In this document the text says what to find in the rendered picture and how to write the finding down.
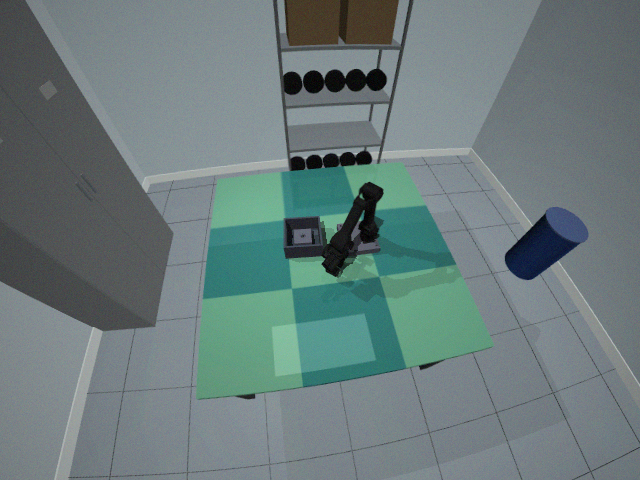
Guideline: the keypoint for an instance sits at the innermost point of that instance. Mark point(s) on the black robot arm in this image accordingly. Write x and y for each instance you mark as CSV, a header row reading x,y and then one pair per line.
x,y
339,244

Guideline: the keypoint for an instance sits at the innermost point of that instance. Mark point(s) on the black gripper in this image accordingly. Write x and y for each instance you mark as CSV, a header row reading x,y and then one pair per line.
x,y
336,271

